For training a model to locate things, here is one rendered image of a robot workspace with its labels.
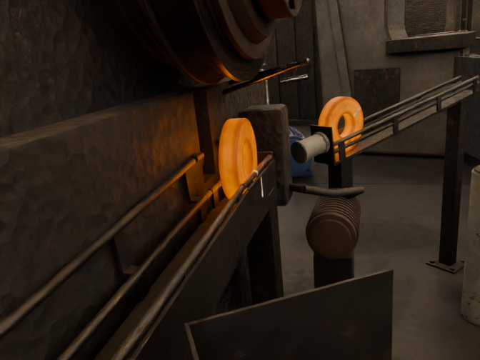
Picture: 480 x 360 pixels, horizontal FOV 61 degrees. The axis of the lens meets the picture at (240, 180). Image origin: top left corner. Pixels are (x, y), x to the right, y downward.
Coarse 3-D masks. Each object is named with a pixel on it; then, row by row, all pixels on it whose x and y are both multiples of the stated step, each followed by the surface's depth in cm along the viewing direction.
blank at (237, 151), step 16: (224, 128) 72; (240, 128) 72; (224, 144) 70; (240, 144) 72; (224, 160) 70; (240, 160) 72; (256, 160) 83; (224, 176) 70; (240, 176) 72; (224, 192) 73
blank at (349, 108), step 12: (324, 108) 110; (336, 108) 109; (348, 108) 112; (360, 108) 115; (324, 120) 109; (336, 120) 110; (348, 120) 116; (360, 120) 116; (336, 132) 111; (348, 132) 115
